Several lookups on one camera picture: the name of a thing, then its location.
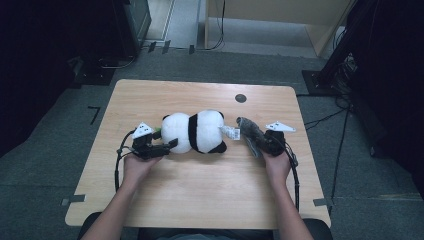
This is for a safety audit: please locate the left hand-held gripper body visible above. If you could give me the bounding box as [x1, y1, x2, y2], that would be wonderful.
[130, 121, 165, 161]

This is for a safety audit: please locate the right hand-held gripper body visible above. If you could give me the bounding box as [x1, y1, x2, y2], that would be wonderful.
[262, 121, 297, 158]

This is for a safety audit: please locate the black and white panda plush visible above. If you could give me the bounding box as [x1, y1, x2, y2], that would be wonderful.
[160, 109, 242, 155]

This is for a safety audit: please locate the grey fluffy cloth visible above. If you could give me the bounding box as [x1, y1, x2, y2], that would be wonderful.
[235, 116, 268, 159]

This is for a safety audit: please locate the person's left hand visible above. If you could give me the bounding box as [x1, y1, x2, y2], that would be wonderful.
[122, 152, 164, 192]

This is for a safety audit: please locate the person's right hand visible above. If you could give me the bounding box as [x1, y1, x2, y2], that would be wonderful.
[261, 150, 293, 190]

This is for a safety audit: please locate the black chair armrest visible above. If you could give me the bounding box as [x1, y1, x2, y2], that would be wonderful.
[301, 218, 333, 240]
[77, 211, 103, 240]

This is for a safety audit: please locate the black metal stand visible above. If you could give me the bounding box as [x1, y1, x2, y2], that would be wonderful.
[301, 0, 379, 97]

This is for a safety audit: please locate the black equipment cabinet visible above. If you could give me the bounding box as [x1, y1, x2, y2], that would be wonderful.
[113, 0, 153, 59]

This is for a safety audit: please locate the light wooden cabinet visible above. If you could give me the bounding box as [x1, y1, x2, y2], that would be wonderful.
[203, 0, 354, 58]

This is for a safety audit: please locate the dark curtain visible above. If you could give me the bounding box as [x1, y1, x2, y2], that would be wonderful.
[346, 0, 424, 201]
[0, 0, 129, 158]

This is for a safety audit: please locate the left hand-held gripper black cable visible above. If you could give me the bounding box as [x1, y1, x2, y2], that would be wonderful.
[114, 129, 138, 194]

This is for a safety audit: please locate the hand-held gripper black cable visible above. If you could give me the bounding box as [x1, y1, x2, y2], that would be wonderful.
[283, 141, 301, 212]
[114, 129, 138, 194]

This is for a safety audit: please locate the right hand-held gripper black cable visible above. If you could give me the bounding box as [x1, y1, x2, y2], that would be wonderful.
[283, 141, 301, 212]

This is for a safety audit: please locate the long black floor cable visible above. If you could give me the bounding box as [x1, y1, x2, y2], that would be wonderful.
[329, 106, 351, 216]

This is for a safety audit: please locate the black stand base plate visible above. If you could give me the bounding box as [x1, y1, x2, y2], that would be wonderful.
[70, 56, 117, 87]

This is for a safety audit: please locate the black hanging cable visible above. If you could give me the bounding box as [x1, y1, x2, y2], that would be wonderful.
[204, 0, 226, 52]

